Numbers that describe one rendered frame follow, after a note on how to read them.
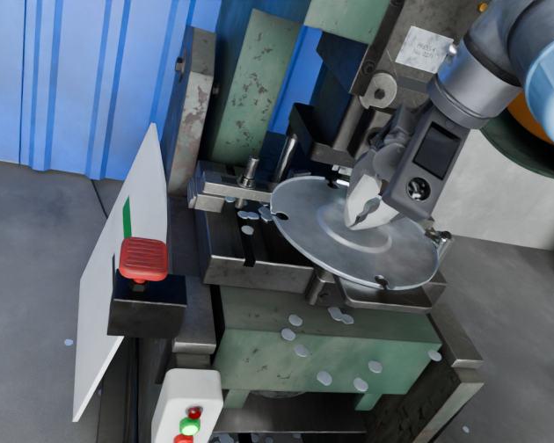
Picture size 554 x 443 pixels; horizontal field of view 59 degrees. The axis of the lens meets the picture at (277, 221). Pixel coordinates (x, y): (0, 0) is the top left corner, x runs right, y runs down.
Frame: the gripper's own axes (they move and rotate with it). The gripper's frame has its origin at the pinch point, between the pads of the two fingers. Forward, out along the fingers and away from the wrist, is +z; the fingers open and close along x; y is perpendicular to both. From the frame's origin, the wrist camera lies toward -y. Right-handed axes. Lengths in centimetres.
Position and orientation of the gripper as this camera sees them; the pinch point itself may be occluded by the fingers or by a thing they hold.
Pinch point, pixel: (353, 224)
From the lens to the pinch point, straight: 62.1
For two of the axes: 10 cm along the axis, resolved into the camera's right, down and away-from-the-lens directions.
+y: 3.2, -6.1, 7.2
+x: -8.5, -5.3, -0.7
